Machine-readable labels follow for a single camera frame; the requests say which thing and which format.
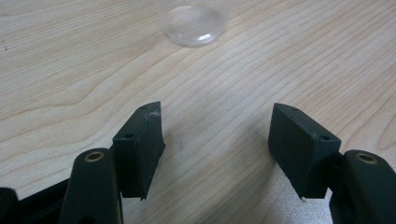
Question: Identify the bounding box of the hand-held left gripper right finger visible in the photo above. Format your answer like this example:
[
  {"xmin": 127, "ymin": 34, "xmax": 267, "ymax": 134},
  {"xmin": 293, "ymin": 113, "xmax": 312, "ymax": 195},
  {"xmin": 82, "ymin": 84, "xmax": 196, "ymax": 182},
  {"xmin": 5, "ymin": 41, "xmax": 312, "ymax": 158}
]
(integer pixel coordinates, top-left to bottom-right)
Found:
[{"xmin": 267, "ymin": 103, "xmax": 343, "ymax": 200}]

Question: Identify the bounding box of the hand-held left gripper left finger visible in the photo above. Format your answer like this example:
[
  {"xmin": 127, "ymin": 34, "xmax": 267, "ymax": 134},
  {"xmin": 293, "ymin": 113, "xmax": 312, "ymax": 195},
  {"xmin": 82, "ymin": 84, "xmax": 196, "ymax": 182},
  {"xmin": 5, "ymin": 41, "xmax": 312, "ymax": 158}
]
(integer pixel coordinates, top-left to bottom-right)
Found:
[{"xmin": 112, "ymin": 101, "xmax": 166, "ymax": 201}]

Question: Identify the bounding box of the clear plastic cup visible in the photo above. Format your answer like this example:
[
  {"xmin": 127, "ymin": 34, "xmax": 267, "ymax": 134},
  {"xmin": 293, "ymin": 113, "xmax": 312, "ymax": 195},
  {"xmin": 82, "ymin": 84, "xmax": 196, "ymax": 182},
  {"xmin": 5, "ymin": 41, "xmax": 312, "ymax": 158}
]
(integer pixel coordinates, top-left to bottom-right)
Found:
[{"xmin": 161, "ymin": 0, "xmax": 231, "ymax": 49}]

